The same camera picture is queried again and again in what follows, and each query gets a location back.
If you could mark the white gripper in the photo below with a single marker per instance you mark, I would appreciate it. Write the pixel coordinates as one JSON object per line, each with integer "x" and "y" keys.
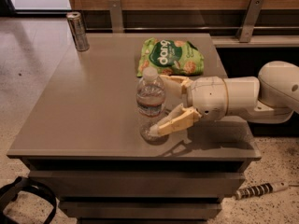
{"x": 206, "y": 96}

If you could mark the clear plastic water bottle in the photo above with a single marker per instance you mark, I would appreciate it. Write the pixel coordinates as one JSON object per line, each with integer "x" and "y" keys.
{"x": 150, "y": 100}

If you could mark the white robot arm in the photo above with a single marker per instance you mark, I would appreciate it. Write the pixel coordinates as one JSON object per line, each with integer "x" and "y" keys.
{"x": 271, "y": 97}

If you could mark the silver redbull can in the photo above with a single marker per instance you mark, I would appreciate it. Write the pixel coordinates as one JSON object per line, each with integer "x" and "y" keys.
{"x": 77, "y": 29}

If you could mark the green dang chips bag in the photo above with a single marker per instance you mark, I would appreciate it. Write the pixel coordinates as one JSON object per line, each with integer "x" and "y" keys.
{"x": 171, "y": 57}

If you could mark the grey drawer cabinet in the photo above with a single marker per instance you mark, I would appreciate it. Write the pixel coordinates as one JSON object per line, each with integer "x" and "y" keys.
{"x": 82, "y": 141}

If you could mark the white power strip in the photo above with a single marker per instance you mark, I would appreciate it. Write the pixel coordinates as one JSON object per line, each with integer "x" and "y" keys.
{"x": 260, "y": 190}

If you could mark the right metal wall bracket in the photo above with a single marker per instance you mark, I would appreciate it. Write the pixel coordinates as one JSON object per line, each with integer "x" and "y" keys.
{"x": 245, "y": 31}

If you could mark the metal wall bracket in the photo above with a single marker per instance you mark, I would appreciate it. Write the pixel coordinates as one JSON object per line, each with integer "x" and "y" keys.
{"x": 115, "y": 11}
{"x": 245, "y": 31}

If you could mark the left metal wall bracket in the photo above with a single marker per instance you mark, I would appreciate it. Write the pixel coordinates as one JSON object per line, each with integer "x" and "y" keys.
{"x": 115, "y": 11}

